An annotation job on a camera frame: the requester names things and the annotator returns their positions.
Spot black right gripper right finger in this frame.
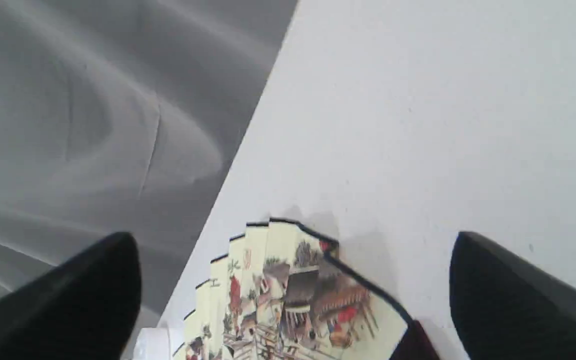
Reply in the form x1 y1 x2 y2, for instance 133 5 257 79
449 231 576 360

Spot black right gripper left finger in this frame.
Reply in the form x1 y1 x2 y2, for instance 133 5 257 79
0 232 142 360

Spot painted folding paper fan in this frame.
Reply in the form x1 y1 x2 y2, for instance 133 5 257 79
172 218 439 360

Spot white desk lamp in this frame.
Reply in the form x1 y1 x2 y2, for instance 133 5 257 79
130 327 173 360

